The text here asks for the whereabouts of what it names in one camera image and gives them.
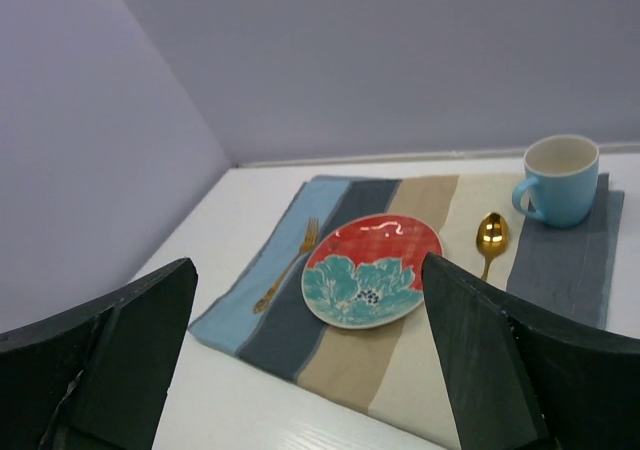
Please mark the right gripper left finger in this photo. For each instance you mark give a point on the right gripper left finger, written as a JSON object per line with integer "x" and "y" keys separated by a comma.
{"x": 97, "y": 376}

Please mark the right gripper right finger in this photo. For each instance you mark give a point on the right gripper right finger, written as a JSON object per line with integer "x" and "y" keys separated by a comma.
{"x": 521, "y": 377}

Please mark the gold spoon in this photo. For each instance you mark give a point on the gold spoon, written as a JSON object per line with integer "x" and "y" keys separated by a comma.
{"x": 492, "y": 240}

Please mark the red blue floral plate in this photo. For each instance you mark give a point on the red blue floral plate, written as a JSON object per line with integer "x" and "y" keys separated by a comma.
{"x": 367, "y": 272}

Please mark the light blue mug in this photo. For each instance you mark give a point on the light blue mug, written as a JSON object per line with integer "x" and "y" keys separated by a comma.
{"x": 561, "y": 175}

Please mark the gold fork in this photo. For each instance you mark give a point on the gold fork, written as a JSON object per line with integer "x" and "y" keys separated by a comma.
{"x": 309, "y": 241}

